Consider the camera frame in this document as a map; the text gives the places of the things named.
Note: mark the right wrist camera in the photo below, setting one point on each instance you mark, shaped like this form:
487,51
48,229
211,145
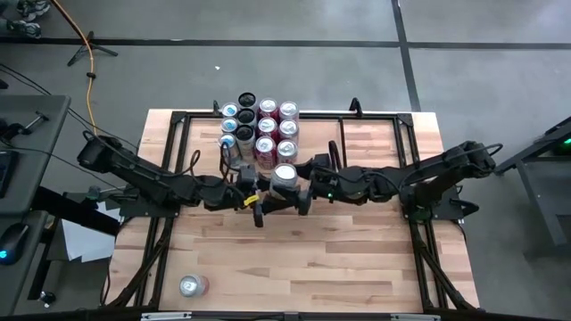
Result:
322,161

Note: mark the grey side desk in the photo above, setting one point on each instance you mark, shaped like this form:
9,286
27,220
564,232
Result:
31,147

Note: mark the person's shoe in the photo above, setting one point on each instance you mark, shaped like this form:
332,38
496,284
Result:
22,29
33,8

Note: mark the tall white can black lid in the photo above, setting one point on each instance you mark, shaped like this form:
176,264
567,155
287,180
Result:
246,116
244,132
246,99

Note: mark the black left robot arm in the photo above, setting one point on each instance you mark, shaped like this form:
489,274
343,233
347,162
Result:
147,178

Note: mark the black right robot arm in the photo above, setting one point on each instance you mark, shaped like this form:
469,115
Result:
446,174

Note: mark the black computer mouse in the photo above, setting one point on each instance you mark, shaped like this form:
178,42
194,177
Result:
13,241

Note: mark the white paper sheets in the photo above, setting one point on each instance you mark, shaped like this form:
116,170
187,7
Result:
87,243

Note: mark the black side stand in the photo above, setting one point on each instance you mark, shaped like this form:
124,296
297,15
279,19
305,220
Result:
535,187

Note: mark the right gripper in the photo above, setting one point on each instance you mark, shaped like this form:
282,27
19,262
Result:
348,185

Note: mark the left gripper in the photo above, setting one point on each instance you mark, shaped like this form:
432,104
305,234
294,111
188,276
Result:
223,191

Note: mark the blue silver Red Bull can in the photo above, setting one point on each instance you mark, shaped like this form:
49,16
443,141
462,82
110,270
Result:
230,109
227,140
229,125

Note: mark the black desk clamp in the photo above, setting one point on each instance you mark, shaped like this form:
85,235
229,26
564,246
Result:
11,130

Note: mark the yellow tape tag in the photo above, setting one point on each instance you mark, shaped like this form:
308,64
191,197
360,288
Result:
251,200

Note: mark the black metal table frame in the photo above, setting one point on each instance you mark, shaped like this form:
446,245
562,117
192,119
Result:
403,119

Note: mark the black tripod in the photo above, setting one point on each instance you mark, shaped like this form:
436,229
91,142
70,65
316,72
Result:
90,46

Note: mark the wooden shelf black metal legs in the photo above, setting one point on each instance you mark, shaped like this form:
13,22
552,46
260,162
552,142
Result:
321,142

